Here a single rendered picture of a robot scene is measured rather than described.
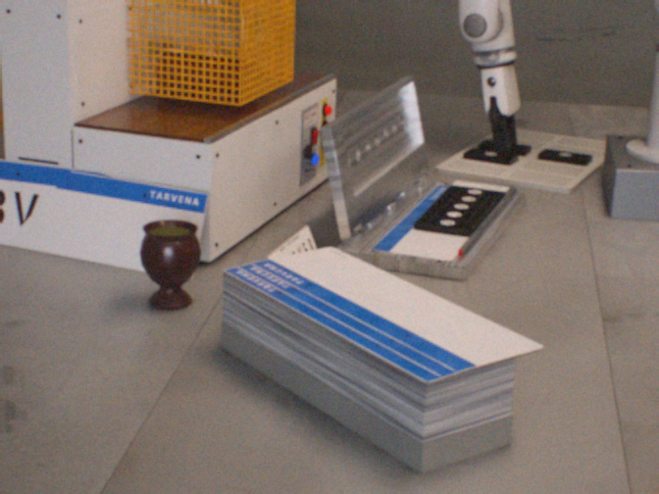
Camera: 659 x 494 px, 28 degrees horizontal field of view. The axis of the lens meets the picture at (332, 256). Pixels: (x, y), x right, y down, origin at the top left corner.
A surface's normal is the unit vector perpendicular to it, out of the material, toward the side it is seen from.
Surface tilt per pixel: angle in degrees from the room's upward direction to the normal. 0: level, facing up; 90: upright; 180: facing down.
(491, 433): 90
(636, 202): 90
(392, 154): 76
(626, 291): 0
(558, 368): 0
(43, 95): 90
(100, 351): 0
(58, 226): 69
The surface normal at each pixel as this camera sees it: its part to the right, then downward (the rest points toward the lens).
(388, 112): 0.92, -0.08
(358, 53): -0.14, 0.32
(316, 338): -0.80, 0.17
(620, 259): 0.04, -0.94
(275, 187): 0.94, 0.15
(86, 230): -0.36, -0.07
